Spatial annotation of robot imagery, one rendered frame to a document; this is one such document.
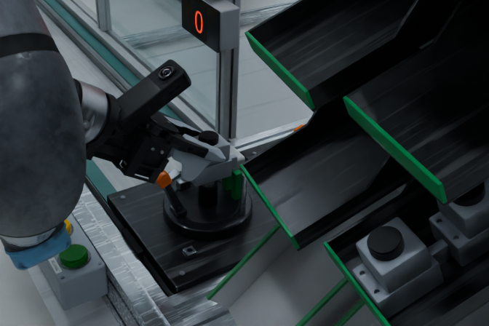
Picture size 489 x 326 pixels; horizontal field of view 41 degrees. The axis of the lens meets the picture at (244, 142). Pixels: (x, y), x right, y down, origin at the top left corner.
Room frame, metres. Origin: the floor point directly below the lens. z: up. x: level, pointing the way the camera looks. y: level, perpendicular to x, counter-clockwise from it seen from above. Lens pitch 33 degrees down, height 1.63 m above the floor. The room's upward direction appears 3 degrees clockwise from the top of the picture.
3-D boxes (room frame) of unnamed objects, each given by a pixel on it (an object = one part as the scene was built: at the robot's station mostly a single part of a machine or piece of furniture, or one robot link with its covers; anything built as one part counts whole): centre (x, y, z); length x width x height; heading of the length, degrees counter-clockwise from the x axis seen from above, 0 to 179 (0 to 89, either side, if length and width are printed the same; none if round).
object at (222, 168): (0.82, 0.05, 1.08); 0.08 x 0.04 x 0.07; 124
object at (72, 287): (0.76, 0.28, 0.93); 0.21 x 0.07 x 0.06; 34
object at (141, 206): (0.81, 0.05, 0.96); 0.24 x 0.24 x 0.02; 34
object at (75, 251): (0.71, 0.24, 0.96); 0.04 x 0.04 x 0.02
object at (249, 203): (0.81, 0.05, 0.98); 0.14 x 0.14 x 0.02
